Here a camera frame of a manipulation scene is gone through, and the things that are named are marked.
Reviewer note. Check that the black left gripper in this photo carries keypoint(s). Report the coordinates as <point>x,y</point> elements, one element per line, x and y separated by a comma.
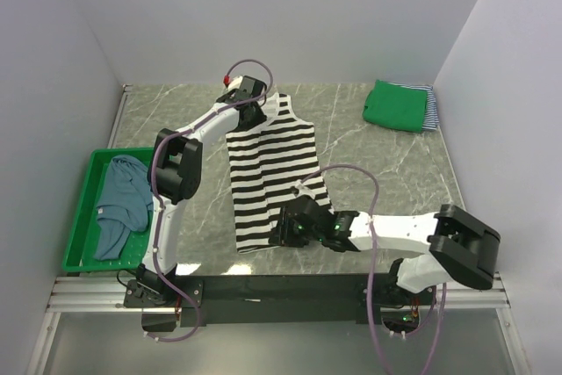
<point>260,118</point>

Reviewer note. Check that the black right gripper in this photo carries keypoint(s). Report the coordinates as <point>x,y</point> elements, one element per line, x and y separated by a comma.
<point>283,234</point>

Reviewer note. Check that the black white striped garment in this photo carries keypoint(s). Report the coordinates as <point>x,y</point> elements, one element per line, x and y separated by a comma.
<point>265,163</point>

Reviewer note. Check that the green garment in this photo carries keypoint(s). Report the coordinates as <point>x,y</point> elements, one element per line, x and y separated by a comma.
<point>396,107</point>

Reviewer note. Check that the blue white striped tank top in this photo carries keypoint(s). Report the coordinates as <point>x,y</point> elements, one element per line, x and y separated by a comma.
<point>431,121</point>

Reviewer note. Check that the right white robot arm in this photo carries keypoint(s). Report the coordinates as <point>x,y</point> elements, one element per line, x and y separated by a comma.
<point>449,245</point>

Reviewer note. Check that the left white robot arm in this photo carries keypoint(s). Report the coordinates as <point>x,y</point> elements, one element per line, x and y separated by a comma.
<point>175,173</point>

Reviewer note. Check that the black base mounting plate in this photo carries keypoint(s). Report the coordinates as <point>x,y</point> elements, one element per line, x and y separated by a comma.
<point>267,299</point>

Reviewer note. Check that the grey blue garment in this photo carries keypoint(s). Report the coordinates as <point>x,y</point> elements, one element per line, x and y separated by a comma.
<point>124,205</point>

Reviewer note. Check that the green plastic basket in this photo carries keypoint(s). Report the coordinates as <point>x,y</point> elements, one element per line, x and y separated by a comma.
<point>85,232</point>

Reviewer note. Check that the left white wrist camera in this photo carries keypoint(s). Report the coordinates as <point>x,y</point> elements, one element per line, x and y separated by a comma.
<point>232,82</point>

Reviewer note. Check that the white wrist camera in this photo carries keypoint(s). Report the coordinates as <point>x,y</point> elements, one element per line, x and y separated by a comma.
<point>300,190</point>
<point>232,82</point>

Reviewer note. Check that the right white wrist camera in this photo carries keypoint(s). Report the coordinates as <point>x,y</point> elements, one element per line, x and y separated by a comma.
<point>300,190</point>

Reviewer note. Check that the aluminium frame rail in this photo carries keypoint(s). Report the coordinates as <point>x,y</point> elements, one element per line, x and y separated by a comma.
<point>97,295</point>

